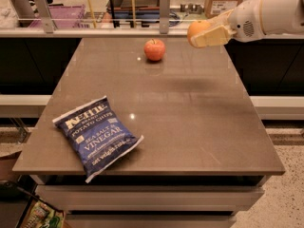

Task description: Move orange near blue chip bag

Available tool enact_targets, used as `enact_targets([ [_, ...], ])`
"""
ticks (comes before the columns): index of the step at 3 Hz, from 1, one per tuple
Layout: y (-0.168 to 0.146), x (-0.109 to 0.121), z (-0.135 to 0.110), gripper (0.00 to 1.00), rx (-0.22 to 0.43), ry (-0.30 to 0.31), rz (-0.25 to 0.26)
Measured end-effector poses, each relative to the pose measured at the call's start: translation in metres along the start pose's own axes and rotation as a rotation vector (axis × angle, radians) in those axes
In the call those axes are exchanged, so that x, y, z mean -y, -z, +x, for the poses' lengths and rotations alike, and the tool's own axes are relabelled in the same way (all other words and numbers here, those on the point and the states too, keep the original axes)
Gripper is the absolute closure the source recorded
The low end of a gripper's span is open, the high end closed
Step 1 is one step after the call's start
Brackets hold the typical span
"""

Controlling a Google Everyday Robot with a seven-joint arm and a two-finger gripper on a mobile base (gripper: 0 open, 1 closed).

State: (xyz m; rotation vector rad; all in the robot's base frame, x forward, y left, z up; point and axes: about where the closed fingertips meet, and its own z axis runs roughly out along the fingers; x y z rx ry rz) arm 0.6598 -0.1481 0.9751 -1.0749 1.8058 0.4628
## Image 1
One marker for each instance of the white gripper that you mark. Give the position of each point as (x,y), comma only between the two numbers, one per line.
(244,23)

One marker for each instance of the orange fruit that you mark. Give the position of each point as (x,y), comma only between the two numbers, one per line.
(195,28)

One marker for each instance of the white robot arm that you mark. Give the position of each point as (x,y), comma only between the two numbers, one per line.
(281,17)

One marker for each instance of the blue kettle chip bag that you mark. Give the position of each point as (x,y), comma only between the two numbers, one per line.
(97,135)

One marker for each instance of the red apple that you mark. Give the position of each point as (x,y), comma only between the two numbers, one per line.
(154,49)

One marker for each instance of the yellow pole right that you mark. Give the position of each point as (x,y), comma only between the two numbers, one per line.
(133,14)

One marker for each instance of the yellow pole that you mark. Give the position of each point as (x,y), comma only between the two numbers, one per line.
(92,13)
(133,14)

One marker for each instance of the yellow pole left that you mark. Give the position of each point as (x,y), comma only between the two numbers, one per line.
(92,13)

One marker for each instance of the purple plastic crate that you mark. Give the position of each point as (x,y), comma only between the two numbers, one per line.
(61,17)

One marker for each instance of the upper grey drawer front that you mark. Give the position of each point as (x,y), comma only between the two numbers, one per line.
(150,198)

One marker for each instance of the grey drawer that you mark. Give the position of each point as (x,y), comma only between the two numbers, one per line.
(149,221)
(150,198)

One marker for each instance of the lower grey drawer front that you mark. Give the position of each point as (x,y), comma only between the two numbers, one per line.
(149,221)

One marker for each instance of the snack box on floor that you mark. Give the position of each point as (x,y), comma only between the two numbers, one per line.
(41,215)

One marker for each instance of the metal railing post centre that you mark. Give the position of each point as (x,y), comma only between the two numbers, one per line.
(164,16)

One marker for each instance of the metal railing post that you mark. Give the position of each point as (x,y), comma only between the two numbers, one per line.
(164,16)
(45,16)

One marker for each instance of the metal railing post left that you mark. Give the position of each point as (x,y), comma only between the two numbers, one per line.
(45,16)

